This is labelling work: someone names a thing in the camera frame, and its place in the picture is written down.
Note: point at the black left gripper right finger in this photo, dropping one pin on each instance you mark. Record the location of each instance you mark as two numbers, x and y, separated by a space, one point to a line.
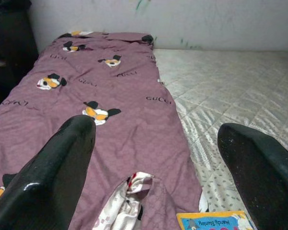
266 187

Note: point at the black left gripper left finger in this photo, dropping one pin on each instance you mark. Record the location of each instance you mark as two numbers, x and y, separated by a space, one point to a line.
43 187

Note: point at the white quilted mattress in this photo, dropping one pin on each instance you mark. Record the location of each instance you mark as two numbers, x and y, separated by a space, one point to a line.
230 83

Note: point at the white patterned cloth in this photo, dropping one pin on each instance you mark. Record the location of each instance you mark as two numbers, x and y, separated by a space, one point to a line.
120 210

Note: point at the mauve cartoon print blanket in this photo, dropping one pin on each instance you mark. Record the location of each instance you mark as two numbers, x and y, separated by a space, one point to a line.
122 107

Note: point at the colourful children's book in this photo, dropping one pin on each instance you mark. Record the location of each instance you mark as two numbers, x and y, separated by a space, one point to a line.
206 221

